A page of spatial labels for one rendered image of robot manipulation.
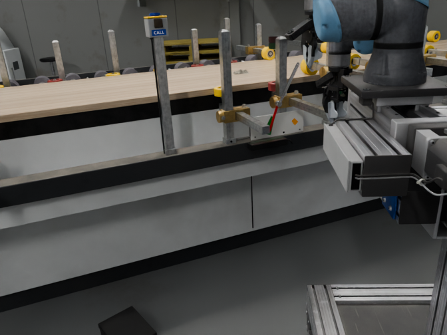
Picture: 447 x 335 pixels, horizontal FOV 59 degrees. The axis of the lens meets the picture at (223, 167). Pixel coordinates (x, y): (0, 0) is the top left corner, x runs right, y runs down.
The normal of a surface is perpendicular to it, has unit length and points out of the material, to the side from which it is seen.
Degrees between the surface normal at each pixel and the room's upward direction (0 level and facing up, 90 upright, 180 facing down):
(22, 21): 90
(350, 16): 88
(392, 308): 0
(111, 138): 90
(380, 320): 0
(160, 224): 90
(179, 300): 0
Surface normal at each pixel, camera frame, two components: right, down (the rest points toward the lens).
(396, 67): -0.31, 0.08
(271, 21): -0.05, 0.38
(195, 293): -0.05, -0.92
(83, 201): 0.37, 0.33
